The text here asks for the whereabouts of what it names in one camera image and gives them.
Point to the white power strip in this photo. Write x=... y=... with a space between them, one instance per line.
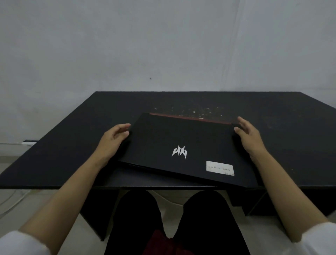
x=30 y=143

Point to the person's white sleeve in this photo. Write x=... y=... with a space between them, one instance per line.
x=317 y=240
x=18 y=244

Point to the black laptop with silver logo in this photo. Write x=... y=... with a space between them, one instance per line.
x=162 y=141

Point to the person's white right sleeve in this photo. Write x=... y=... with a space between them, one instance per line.
x=317 y=240

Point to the dark red cloth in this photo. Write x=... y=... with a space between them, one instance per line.
x=162 y=244

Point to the person's left forearm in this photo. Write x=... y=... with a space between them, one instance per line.
x=65 y=194

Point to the person's left thumb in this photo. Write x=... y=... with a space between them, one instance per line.
x=122 y=135

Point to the person's white left sleeve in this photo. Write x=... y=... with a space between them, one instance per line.
x=18 y=244

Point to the person's black trousers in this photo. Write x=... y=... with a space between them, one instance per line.
x=204 y=223

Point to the person's left hand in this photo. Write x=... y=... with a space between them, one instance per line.
x=110 y=143

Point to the person's right forearm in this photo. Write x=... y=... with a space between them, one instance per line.
x=283 y=191

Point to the person's right thumb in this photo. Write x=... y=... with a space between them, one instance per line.
x=239 y=131

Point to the person's right hand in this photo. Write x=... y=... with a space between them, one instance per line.
x=252 y=141

